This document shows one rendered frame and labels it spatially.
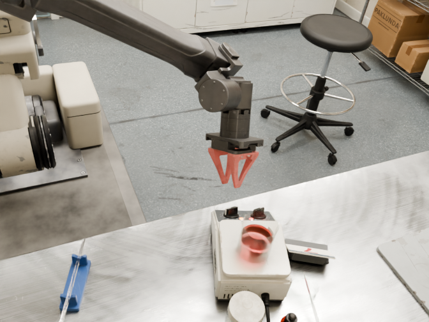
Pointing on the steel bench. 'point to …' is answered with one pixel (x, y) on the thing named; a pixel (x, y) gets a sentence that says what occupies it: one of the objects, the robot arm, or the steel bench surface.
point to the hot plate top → (228, 234)
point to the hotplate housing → (248, 284)
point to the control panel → (227, 218)
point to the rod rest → (75, 303)
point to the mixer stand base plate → (410, 262)
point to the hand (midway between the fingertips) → (231, 181)
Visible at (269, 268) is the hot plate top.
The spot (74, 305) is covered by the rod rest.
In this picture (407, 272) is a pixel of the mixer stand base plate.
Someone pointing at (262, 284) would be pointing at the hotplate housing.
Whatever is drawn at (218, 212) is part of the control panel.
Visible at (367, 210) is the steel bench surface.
